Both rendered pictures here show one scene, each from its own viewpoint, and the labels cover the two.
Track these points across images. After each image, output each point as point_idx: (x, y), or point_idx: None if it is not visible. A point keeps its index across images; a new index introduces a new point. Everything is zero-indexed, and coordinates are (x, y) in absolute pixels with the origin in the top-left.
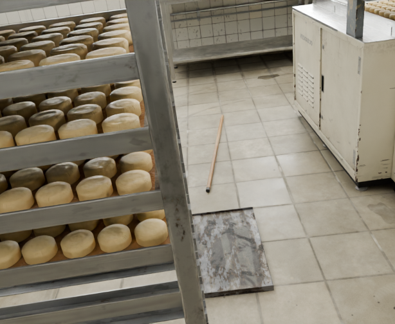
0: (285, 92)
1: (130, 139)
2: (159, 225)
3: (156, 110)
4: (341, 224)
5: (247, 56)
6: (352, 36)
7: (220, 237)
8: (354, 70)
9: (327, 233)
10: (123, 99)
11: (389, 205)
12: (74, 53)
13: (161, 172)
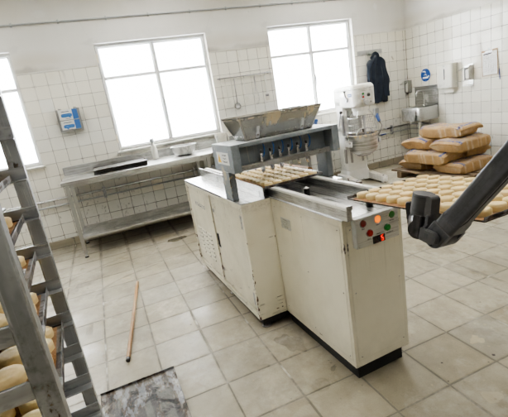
0: (194, 250)
1: None
2: (40, 414)
3: (15, 309)
4: (255, 362)
5: (156, 222)
6: (232, 200)
7: (145, 406)
8: (239, 227)
9: (244, 373)
10: None
11: (290, 334)
12: None
13: (26, 364)
